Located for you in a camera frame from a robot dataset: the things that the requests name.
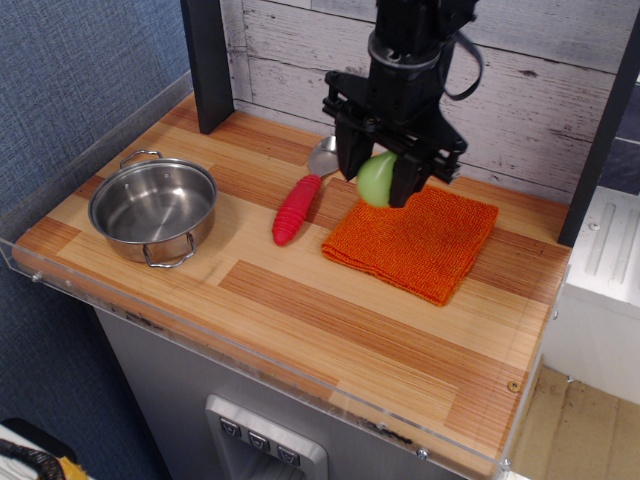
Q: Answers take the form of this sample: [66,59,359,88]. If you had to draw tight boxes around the dark frame post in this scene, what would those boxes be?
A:
[180,0,235,135]
[557,14,639,247]

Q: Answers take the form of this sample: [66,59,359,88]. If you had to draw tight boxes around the grey cabinet with button panel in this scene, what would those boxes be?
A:
[92,304,481,480]

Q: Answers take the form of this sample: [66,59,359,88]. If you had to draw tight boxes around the red handled metal spoon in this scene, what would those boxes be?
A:
[272,135,339,246]

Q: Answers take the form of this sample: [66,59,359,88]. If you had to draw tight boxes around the stainless steel pot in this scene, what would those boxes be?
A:
[88,150,218,269]

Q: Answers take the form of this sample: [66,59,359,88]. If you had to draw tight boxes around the green plastic pear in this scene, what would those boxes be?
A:
[357,151,397,208]

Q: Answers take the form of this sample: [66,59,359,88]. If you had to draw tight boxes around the white ribbed side unit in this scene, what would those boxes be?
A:
[542,187,639,403]

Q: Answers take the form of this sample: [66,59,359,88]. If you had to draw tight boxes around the orange folded cloth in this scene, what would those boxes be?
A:
[321,186,499,307]

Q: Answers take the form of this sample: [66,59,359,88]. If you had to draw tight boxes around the clear acrylic table guard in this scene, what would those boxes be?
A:
[0,69,571,480]

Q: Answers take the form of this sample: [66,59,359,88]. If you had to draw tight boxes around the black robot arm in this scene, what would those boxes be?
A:
[323,1,484,208]

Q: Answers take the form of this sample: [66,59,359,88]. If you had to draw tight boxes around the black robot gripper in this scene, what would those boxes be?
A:
[323,41,467,208]

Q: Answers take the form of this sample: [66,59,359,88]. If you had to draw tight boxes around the black yellow object bottom left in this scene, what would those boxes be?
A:
[1,418,90,479]

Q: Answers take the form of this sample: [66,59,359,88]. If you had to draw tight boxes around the dark right frame post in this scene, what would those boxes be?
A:
[557,14,639,247]

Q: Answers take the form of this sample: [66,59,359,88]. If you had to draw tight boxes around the dark left frame post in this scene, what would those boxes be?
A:
[180,0,235,135]

